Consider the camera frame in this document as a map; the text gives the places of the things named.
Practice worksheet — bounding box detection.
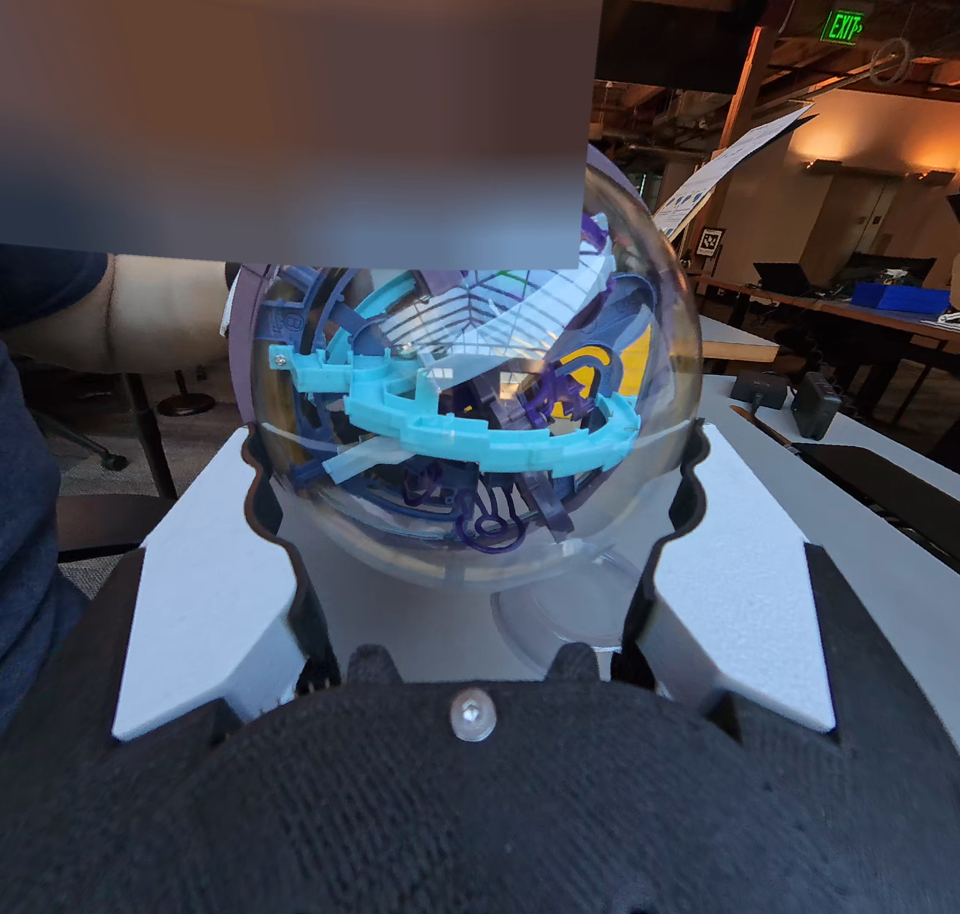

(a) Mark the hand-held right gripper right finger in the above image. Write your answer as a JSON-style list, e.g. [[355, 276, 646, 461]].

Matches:
[[611, 419, 835, 735]]

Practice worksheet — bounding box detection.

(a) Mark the black mat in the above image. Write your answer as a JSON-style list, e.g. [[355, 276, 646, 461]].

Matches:
[[793, 440, 960, 574]]

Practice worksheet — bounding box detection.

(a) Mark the white poster board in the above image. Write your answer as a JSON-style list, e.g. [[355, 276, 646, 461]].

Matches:
[[651, 102, 817, 245]]

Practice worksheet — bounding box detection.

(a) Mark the long wooden table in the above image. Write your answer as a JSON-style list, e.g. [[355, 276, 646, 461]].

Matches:
[[693, 275, 960, 405]]

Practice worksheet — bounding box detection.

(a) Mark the small white table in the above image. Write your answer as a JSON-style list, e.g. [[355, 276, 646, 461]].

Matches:
[[699, 314, 781, 365]]

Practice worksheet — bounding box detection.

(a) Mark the blue box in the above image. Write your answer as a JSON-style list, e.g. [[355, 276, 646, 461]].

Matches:
[[850, 281, 955, 314]]

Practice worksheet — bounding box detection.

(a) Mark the black laptop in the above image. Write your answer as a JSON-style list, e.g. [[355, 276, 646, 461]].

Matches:
[[753, 260, 817, 298]]

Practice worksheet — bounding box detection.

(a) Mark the upright black power adapter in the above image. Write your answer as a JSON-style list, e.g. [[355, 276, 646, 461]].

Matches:
[[790, 371, 843, 440]]

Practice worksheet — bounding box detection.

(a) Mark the black office chair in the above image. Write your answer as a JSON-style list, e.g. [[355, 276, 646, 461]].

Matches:
[[30, 371, 181, 564]]

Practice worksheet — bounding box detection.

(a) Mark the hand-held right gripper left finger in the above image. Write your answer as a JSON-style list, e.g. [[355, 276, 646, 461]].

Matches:
[[112, 425, 342, 741]]

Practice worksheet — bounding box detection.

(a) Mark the person's dark blue clothing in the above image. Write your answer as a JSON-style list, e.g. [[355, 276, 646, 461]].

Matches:
[[0, 245, 108, 713]]

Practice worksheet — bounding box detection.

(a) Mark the flat black power adapter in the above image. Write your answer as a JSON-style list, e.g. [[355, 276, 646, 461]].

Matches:
[[730, 371, 793, 410]]

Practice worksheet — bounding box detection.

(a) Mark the clear plastic maze ball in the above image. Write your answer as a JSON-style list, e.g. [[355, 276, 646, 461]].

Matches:
[[225, 141, 704, 593]]

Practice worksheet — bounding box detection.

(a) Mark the person's left forearm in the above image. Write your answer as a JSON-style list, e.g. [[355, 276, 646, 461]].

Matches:
[[11, 254, 243, 375]]

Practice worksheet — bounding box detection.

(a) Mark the clear round ball stand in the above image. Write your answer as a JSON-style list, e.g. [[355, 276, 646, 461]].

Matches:
[[491, 546, 654, 654]]

